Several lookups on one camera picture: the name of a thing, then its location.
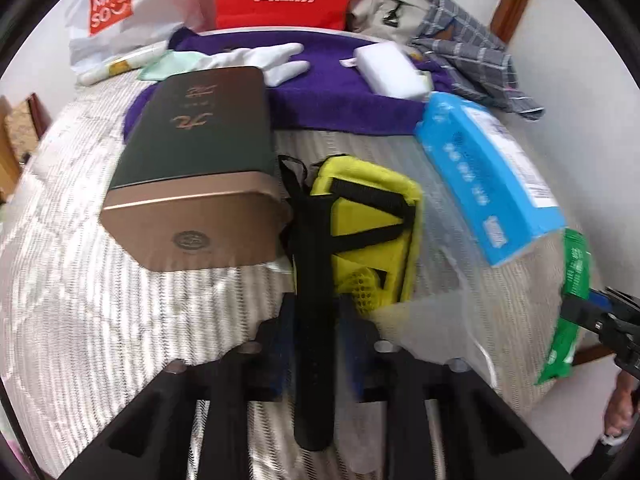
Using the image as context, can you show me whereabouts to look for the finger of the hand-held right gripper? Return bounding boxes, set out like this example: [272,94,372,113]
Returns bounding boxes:
[559,287,622,332]

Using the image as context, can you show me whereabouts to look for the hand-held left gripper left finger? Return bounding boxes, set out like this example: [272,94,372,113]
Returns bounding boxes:
[60,294,302,480]

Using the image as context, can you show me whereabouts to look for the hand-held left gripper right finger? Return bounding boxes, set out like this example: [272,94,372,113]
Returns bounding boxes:
[336,296,573,480]

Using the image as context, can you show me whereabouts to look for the bright green packet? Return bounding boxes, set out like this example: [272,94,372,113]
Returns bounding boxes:
[534,227,599,387]

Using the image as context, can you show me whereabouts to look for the yellow pouch with black strap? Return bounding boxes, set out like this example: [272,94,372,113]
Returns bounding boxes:
[277,154,427,453]

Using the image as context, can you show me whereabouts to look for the white cloth glove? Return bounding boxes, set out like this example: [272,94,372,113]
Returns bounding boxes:
[199,42,312,87]

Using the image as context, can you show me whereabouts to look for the person's right hand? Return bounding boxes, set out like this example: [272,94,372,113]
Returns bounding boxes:
[606,372,640,437]

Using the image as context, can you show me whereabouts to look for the clear plastic bag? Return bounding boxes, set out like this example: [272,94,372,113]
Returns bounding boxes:
[370,91,572,392]

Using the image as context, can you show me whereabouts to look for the blue packet box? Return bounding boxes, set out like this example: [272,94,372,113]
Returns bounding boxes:
[413,91,569,268]

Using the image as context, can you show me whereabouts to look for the striped grey white quilt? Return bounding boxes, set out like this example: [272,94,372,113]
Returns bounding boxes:
[0,74,601,480]

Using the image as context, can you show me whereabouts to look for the green and gold box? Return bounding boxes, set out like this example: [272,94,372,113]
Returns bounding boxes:
[98,66,294,274]

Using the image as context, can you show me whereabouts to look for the purple towel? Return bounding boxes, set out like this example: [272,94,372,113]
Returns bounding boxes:
[122,27,457,137]

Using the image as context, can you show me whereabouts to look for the grey plaid cloth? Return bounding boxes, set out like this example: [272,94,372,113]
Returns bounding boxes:
[410,0,546,122]

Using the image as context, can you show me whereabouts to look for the light green cloth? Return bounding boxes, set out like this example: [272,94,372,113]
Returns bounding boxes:
[136,52,212,82]

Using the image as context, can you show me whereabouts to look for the rolled white printed mat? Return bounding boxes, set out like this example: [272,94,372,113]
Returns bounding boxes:
[76,41,169,87]

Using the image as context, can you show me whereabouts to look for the patterned brown box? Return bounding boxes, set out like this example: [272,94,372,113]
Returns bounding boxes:
[6,104,42,162]

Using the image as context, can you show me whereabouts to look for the grey backpack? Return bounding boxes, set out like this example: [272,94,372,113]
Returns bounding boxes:
[346,0,442,42]

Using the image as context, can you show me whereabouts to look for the white shopping bag red label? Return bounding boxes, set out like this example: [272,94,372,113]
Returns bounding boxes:
[67,0,222,77]

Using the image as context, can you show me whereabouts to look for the wooden bed post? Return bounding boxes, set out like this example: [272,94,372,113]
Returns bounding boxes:
[488,0,540,47]

